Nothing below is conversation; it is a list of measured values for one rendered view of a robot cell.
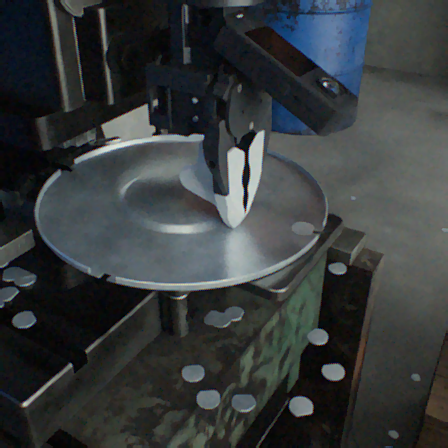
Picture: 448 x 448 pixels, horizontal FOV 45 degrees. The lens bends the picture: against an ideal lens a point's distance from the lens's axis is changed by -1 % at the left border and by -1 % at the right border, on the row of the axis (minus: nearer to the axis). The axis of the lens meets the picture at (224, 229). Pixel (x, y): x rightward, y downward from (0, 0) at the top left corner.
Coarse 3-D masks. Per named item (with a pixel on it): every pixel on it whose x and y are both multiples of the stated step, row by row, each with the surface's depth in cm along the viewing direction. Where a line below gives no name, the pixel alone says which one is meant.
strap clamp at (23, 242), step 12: (0, 228) 57; (12, 228) 57; (24, 228) 57; (0, 240) 55; (12, 240) 55; (24, 240) 56; (0, 252) 54; (12, 252) 55; (24, 252) 57; (0, 264) 54
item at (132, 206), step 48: (144, 144) 66; (192, 144) 66; (48, 192) 56; (96, 192) 56; (144, 192) 55; (192, 192) 55; (288, 192) 57; (48, 240) 48; (96, 240) 49; (144, 240) 49; (192, 240) 49; (240, 240) 50; (288, 240) 50; (192, 288) 44
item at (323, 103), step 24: (240, 24) 40; (264, 24) 42; (216, 48) 41; (240, 48) 40; (264, 48) 39; (288, 48) 41; (264, 72) 40; (288, 72) 39; (312, 72) 40; (288, 96) 39; (312, 96) 39; (336, 96) 39; (312, 120) 39; (336, 120) 39
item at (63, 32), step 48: (0, 0) 45; (48, 0) 42; (96, 0) 45; (144, 0) 47; (0, 48) 48; (48, 48) 45; (96, 48) 45; (144, 48) 49; (0, 96) 51; (48, 96) 47; (96, 96) 48
